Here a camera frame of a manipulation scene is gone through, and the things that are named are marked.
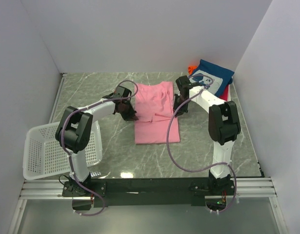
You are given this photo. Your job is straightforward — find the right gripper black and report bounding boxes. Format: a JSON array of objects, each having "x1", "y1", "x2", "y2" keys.
[{"x1": 173, "y1": 94, "x2": 190, "y2": 117}]

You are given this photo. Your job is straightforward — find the pink t shirt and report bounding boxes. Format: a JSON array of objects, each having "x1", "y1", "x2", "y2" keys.
[{"x1": 135, "y1": 81, "x2": 174, "y2": 144}]

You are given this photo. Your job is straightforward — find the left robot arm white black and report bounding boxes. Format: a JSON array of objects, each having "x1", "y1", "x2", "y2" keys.
[{"x1": 55, "y1": 98, "x2": 138, "y2": 196}]

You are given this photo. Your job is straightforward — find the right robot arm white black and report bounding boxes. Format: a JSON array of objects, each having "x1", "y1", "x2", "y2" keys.
[{"x1": 174, "y1": 85, "x2": 241, "y2": 195}]

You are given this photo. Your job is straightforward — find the blue printed folded t shirt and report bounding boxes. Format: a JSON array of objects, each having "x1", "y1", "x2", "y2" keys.
[{"x1": 189, "y1": 59, "x2": 235, "y2": 97}]

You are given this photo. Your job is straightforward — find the red folded t shirt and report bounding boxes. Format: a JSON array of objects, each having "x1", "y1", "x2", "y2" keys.
[{"x1": 220, "y1": 85, "x2": 230, "y2": 101}]

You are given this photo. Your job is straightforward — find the white folded t shirt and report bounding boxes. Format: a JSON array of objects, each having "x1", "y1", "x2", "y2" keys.
[{"x1": 227, "y1": 85, "x2": 232, "y2": 101}]

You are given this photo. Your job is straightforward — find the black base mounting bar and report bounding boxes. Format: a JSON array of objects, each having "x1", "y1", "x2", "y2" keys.
[{"x1": 62, "y1": 177, "x2": 235, "y2": 208}]

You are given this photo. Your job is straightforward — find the white plastic laundry basket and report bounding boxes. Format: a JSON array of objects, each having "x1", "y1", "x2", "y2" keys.
[{"x1": 23, "y1": 121, "x2": 102, "y2": 180}]

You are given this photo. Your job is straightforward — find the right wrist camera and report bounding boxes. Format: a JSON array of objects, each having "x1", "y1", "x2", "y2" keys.
[{"x1": 175, "y1": 76, "x2": 196, "y2": 92}]

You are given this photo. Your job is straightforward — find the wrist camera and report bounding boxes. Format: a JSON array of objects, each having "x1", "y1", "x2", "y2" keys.
[
  {"x1": 175, "y1": 76, "x2": 196, "y2": 92},
  {"x1": 114, "y1": 85, "x2": 132, "y2": 98}
]

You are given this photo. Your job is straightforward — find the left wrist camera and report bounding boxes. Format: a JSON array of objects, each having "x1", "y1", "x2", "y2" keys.
[{"x1": 114, "y1": 85, "x2": 132, "y2": 98}]

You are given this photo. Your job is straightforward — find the aluminium rail frame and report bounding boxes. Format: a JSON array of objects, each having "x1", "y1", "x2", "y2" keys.
[{"x1": 7, "y1": 72, "x2": 300, "y2": 234}]

